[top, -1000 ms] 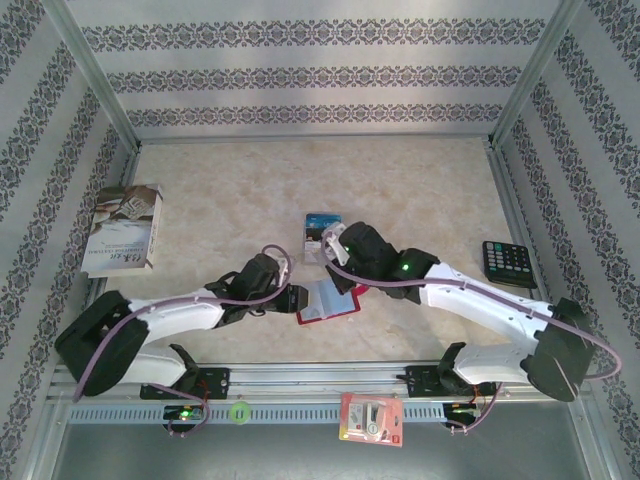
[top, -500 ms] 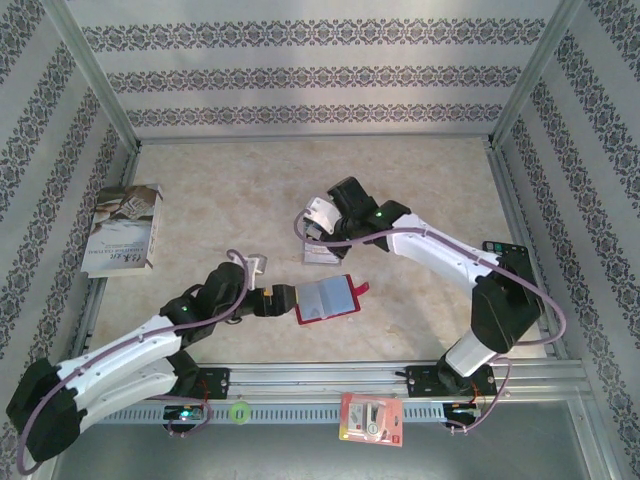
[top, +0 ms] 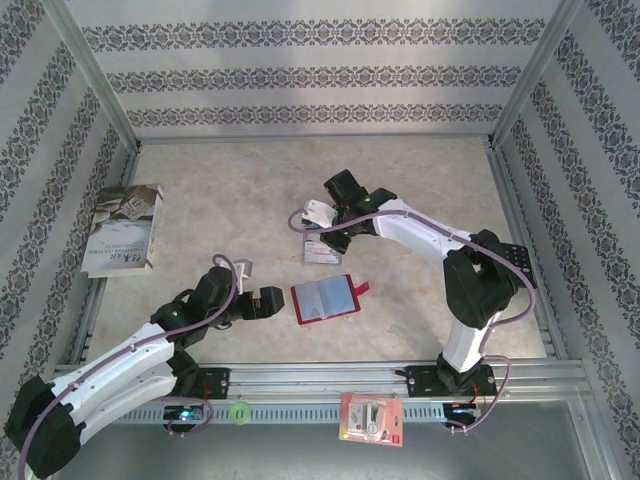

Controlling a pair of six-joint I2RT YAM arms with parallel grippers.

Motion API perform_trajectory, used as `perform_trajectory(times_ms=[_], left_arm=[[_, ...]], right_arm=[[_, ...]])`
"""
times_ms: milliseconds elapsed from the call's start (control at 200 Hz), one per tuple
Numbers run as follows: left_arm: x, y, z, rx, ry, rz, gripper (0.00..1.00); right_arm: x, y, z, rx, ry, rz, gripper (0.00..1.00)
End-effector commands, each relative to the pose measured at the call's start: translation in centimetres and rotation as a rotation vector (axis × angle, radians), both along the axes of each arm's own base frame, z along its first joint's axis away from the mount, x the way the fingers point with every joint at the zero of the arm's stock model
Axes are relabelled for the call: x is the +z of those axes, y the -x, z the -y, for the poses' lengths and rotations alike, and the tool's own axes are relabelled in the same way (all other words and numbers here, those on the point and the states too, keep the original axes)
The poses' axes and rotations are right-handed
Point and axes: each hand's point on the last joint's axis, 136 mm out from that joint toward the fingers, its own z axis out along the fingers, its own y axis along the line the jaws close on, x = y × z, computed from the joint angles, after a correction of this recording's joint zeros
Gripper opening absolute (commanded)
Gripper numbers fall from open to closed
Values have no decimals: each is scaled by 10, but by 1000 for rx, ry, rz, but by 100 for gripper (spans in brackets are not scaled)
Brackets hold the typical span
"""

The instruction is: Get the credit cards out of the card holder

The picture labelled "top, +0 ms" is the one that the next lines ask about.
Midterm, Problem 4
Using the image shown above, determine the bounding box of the red leather card holder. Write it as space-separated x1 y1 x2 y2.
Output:
289 273 372 328

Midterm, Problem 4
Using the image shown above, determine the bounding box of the aluminium frame post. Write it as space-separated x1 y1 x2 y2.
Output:
486 0 585 149
41 0 142 151

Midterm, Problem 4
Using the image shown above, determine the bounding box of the aluminium back rail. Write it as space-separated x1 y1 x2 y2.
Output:
135 133 495 147

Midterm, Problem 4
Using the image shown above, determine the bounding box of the silver diamond print card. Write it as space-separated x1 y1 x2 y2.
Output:
294 288 326 322

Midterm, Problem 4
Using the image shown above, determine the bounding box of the red blister package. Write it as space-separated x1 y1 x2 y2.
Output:
338 391 404 448

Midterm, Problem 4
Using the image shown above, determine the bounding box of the paperback book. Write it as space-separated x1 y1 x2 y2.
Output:
79 183 166 280

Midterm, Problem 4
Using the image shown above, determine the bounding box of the black calculator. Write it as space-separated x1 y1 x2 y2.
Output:
498 242 539 290

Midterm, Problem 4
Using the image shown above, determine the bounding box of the silver VIP card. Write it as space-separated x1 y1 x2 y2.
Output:
303 239 344 265

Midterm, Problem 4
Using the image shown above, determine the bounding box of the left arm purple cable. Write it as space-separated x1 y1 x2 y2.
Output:
17 253 239 479

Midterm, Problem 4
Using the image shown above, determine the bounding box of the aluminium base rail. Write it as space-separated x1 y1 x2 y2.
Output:
47 361 587 402

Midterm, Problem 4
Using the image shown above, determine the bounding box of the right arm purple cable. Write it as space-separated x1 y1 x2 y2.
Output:
287 208 538 436

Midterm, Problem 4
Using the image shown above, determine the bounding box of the slotted grey cable tray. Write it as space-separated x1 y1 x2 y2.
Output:
64 402 501 426

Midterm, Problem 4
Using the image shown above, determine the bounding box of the aluminium side rail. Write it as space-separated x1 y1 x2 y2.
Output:
74 142 144 362
483 139 572 362

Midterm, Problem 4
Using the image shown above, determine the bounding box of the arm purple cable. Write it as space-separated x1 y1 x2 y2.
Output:
17 253 239 479
287 208 538 436

